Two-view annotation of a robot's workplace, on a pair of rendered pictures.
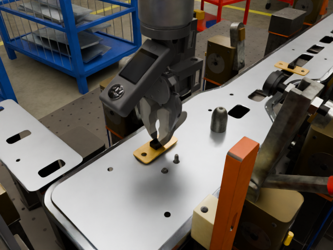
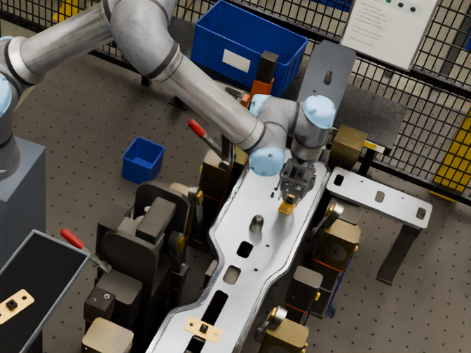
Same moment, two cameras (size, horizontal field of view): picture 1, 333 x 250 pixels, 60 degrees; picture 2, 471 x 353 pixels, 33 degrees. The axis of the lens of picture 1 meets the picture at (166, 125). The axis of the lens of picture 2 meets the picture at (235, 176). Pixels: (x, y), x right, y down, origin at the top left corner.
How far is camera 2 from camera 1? 2.09 m
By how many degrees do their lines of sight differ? 91
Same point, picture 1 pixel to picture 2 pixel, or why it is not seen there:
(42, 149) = (355, 190)
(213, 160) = (249, 200)
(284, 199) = (212, 158)
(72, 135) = (352, 213)
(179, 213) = not seen: hidden behind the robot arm
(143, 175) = not seen: hidden behind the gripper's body
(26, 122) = (387, 208)
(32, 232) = (362, 253)
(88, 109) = not seen: outside the picture
